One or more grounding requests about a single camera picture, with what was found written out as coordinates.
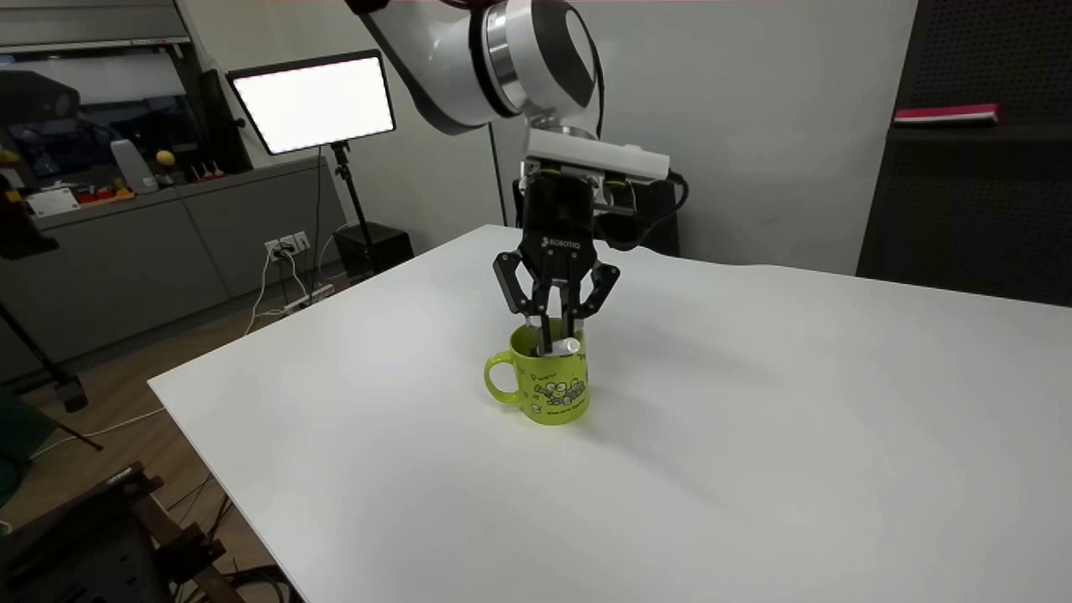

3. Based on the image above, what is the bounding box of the green cartoon print mug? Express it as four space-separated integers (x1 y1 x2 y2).
483 322 590 427

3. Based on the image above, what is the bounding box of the grey curved object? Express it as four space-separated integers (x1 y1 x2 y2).
110 138 160 196

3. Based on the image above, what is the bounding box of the white cable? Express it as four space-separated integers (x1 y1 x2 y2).
242 247 291 338
28 405 168 459

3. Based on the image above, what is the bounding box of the black box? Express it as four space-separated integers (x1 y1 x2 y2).
332 221 415 283

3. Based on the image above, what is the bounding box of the pink book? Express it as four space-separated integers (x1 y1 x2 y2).
892 103 1001 127

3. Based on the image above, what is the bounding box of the light panel on stand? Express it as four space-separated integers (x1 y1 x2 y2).
225 49 399 279

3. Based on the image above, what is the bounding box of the black perforated cabinet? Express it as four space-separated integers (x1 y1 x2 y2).
855 0 1072 308

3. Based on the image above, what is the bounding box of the camera on tripod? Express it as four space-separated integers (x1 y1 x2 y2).
0 70 106 454

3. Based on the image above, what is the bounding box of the grey cabinet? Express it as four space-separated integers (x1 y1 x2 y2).
0 155 349 382

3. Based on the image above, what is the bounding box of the white power strip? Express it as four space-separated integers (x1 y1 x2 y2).
282 284 337 313

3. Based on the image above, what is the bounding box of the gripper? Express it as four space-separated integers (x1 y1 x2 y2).
492 172 623 355

